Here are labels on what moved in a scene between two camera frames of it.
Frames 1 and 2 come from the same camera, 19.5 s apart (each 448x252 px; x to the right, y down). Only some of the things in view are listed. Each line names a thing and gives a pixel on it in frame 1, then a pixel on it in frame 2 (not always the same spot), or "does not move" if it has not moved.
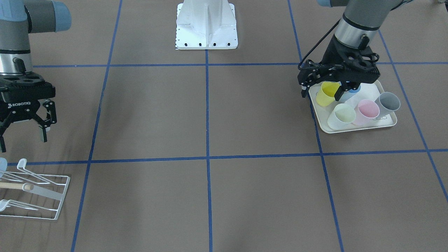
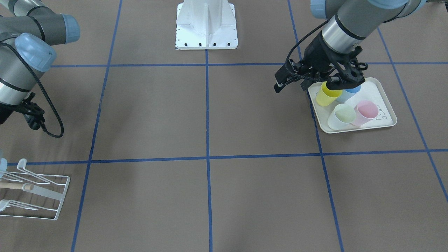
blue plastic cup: x=347 y=94 does not move
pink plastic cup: x=366 y=110 does not move
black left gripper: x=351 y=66 to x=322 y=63
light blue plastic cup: x=3 y=166 does not move
